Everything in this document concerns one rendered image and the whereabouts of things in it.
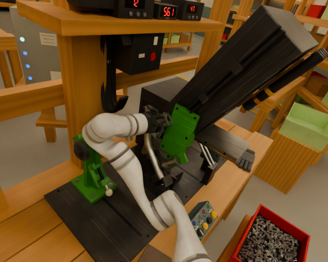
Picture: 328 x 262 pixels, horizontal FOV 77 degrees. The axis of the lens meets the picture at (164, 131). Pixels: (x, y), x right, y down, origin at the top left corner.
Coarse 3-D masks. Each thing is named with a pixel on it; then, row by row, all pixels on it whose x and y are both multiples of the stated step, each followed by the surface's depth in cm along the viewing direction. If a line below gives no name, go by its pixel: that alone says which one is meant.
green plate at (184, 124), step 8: (176, 104) 83; (176, 112) 83; (184, 112) 81; (176, 120) 84; (184, 120) 82; (192, 120) 80; (168, 128) 87; (176, 128) 84; (184, 128) 82; (192, 128) 80; (168, 136) 87; (176, 136) 85; (184, 136) 83; (192, 136) 86; (160, 144) 90; (168, 144) 88; (176, 144) 85; (184, 144) 83; (168, 152) 88; (176, 152) 86; (184, 152) 84
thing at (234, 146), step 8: (208, 128) 99; (216, 128) 100; (200, 136) 93; (208, 136) 94; (216, 136) 95; (224, 136) 96; (232, 136) 97; (208, 144) 90; (216, 144) 90; (224, 144) 91; (232, 144) 92; (240, 144) 93; (248, 144) 94; (216, 152) 89; (224, 152) 87; (232, 152) 87; (240, 152) 88; (232, 160) 86
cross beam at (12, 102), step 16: (160, 64) 121; (176, 64) 133; (192, 64) 148; (128, 80) 106; (144, 80) 116; (0, 96) 66; (16, 96) 70; (32, 96) 74; (48, 96) 78; (0, 112) 68; (16, 112) 72; (32, 112) 76
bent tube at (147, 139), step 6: (168, 114) 84; (156, 120) 86; (162, 120) 84; (168, 120) 85; (144, 138) 90; (150, 138) 91; (150, 144) 90; (150, 150) 90; (150, 156) 89; (156, 156) 90; (156, 162) 89; (156, 168) 89; (156, 174) 89; (162, 174) 89
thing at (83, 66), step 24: (216, 0) 129; (72, 48) 67; (96, 48) 74; (216, 48) 145; (72, 72) 72; (96, 72) 79; (72, 96) 78; (96, 96) 84; (72, 120) 85; (72, 144) 94; (0, 192) 72
